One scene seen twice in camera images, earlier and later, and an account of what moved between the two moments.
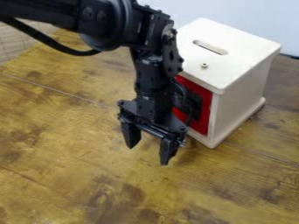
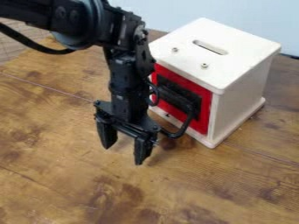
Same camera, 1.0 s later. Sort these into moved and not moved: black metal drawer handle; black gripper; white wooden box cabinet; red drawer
Moved: black metal drawer handle; black gripper
Not moved: white wooden box cabinet; red drawer
